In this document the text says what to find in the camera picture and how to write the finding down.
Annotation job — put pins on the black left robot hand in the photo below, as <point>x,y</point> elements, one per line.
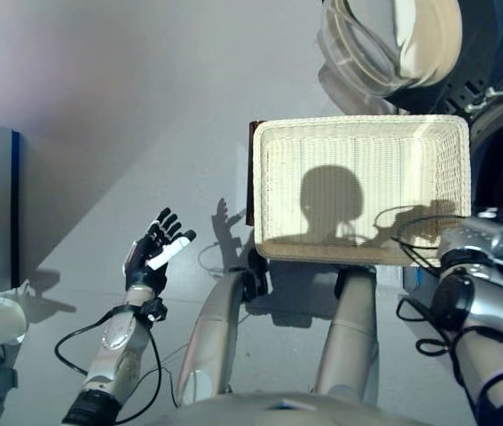
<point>146,262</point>

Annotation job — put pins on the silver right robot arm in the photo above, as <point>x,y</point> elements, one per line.
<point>490,319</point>

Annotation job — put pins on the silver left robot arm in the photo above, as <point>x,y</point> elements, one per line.
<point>118,346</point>

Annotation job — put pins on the grey front-load washing machine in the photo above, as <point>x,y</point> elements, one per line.
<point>499,155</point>

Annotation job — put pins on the silver left robot leg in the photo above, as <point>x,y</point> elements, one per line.
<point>215,337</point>

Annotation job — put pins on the silver robot leg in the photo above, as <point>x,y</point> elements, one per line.
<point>353,337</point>
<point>215,337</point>

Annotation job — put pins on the dark brown stool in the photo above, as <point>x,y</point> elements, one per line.
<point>251,177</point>

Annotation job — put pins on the silver robot torso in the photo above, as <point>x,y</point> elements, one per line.
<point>255,412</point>

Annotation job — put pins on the silver right robot leg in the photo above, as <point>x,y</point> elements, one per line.
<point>353,337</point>

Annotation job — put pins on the white wicker basket tray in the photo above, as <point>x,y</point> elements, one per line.
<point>344,142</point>

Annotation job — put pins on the round glass washer door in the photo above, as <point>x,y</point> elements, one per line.
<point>428,44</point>

